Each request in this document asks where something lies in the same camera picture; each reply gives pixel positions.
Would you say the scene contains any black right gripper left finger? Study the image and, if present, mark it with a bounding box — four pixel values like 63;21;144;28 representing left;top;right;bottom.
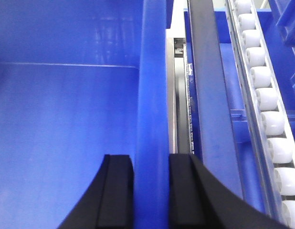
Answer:
59;155;134;229

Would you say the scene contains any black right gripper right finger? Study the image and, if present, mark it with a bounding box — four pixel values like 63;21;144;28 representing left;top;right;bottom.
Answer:
169;154;286;229

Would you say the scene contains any large blue plastic bin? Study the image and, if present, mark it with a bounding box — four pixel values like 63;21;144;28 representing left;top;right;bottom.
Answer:
0;0;173;229

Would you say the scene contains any lower right blue bin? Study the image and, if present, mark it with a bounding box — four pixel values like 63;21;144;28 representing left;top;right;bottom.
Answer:
185;10;265;212

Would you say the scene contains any white roller conveyor track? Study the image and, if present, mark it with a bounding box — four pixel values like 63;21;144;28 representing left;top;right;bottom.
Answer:
225;0;295;229

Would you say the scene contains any upper right blue bin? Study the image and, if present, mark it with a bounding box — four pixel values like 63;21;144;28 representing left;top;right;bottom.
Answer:
269;0;295;110

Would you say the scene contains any dark metal divider rail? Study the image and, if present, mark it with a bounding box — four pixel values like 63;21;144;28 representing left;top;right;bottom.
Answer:
188;0;243;198

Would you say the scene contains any stainless steel shelf rail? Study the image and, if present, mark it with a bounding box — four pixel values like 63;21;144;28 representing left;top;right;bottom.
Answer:
166;0;194;154

